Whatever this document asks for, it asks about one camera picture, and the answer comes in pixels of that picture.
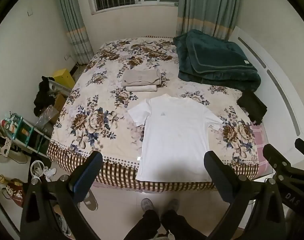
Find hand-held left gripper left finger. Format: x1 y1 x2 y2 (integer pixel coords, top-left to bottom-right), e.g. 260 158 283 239
20 151 103 240

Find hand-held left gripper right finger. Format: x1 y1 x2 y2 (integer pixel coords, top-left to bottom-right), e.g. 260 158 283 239
203 151 285 240

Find white t-shirt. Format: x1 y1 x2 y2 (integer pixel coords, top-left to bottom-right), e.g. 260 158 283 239
127 94 224 182

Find pink striped sheet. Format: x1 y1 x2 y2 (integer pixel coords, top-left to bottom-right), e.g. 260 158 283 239
251 122 269 173

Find grey sneaker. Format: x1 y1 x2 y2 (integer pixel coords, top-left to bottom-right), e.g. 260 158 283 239
85 189 99 212

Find white slippers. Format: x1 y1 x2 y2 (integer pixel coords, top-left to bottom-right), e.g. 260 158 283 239
30 160 58 181

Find person's right grey shoe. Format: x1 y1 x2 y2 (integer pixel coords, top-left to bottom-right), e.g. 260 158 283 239
167 199 180 214

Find person's grey shoe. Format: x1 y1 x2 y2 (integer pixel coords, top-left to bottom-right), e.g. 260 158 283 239
167 199 180 214
141 198 155 215

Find black cloth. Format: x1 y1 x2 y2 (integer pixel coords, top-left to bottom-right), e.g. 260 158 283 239
236 90 268 125

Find bed with floral blanket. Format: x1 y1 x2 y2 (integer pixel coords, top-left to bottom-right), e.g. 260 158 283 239
47 35 260 192

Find person's right leg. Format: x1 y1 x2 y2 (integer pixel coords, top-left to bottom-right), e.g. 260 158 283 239
161 210 210 240

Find person's leg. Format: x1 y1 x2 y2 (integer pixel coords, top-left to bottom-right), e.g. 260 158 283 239
123 209 161 240
161 210 210 240

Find person's left grey shoe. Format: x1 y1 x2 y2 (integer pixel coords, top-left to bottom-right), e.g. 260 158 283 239
141 198 155 215

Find clear plastic bag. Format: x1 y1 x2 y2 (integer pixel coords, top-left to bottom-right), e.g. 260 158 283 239
34 105 60 128

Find white headboard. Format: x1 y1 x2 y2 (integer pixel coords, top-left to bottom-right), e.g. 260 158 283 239
227 26 304 157

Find red printed bag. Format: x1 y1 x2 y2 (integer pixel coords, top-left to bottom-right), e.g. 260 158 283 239
2 179 26 207

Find cardboard box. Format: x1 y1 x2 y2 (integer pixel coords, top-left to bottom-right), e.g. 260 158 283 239
50 92 67 124

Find teal storage shelf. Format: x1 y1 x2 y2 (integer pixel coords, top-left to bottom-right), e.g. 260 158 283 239
2 112 52 156

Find person's left leg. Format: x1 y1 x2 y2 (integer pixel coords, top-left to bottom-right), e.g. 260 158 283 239
123 209 161 240

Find black hanging clothing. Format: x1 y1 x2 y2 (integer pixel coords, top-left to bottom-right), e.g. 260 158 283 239
33 76 56 117

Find grey metal rack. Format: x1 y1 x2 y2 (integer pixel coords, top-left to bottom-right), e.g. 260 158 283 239
48 79 72 97

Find yellow box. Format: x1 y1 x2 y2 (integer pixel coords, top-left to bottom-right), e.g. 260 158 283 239
53 68 76 89

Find folded cream garment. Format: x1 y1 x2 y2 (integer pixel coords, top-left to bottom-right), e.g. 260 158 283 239
125 84 158 92

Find folded beige garment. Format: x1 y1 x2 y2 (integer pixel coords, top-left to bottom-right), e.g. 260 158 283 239
121 69 162 87

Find dark green quilt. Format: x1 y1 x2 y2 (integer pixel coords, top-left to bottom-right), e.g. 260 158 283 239
172 29 262 92

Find green striped curtain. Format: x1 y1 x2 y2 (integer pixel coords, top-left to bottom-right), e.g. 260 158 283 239
176 0 242 42
53 0 94 64

